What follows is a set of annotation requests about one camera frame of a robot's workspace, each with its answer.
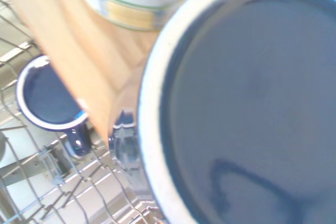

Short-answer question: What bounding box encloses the navy mug with white rim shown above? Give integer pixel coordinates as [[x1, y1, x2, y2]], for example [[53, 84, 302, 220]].
[[107, 0, 336, 224], [15, 55, 93, 158]]

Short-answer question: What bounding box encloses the open dishwasher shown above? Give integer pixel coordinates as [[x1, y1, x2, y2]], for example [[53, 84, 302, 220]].
[[0, 0, 163, 224]]

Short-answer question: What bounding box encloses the wire dishwasher rack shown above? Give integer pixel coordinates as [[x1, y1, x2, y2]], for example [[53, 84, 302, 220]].
[[0, 0, 169, 224]]

